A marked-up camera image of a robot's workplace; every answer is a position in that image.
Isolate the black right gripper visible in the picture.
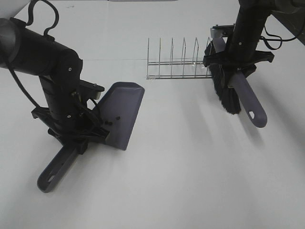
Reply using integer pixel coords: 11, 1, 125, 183
203, 51, 274, 77

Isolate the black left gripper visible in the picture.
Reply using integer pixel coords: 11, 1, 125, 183
30, 104, 112, 156

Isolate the grey plastic dustpan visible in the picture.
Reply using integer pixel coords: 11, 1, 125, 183
37, 82, 145, 193

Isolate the pile of coffee beans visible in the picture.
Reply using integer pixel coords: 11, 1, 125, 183
104, 116, 121, 126

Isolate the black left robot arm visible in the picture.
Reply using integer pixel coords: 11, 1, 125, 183
0, 18, 109, 145

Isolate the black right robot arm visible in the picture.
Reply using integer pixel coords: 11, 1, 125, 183
203, 0, 275, 79

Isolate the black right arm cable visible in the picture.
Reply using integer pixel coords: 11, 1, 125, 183
258, 0, 305, 52

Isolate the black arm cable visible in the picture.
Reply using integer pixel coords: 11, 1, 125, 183
258, 0, 305, 52
7, 0, 101, 125

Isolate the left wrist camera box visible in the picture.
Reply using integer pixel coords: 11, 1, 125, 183
79, 80, 105, 101

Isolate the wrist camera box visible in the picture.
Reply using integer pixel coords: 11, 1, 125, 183
210, 24, 235, 39
79, 80, 105, 101

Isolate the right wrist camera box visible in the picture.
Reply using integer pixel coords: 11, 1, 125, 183
210, 24, 235, 39

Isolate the metal wire dish rack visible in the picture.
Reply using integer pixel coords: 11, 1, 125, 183
146, 38, 212, 80

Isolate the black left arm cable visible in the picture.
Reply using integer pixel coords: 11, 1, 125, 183
7, 0, 101, 125

